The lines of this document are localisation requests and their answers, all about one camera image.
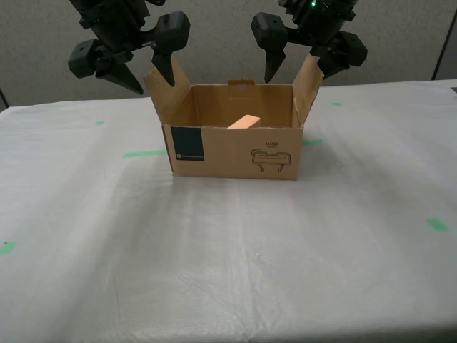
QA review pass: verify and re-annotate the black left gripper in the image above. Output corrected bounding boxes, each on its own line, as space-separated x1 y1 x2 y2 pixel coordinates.
67 0 191 96

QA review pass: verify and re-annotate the white plastic table cover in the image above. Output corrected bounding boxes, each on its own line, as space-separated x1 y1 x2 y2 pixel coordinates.
0 79 457 343

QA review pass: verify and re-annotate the brown cardboard box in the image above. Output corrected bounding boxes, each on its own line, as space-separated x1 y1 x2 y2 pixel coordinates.
142 53 326 182

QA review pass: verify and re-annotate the light wooden block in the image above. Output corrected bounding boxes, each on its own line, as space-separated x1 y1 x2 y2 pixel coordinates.
226 114 261 130

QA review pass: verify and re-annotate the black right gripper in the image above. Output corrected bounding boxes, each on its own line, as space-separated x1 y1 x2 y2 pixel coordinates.
251 0 368 82

